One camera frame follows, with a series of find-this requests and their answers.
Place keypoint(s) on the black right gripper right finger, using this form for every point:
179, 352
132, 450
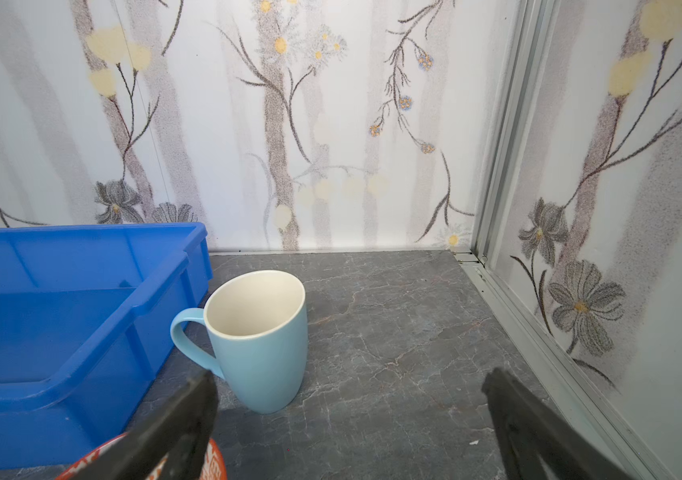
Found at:
534, 442

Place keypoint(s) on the blue plastic bin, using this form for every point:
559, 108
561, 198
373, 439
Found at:
85, 316

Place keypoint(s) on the red patterned small bowl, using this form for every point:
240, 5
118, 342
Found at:
213, 467

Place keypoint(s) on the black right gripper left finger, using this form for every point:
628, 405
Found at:
174, 439

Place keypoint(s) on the aluminium corner frame post right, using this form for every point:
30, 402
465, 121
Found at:
514, 92

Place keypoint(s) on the light blue ceramic mug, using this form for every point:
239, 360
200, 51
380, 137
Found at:
252, 333

